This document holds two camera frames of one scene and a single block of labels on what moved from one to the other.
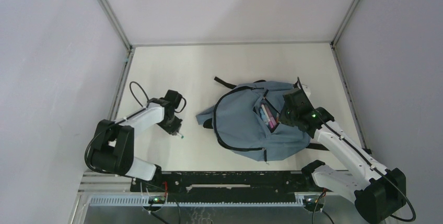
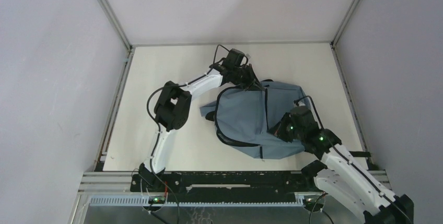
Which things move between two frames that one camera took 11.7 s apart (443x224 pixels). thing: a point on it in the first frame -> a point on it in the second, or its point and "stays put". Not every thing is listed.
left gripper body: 171,125 -> 244,76
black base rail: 240,186 stays put
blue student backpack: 248,120 stays put
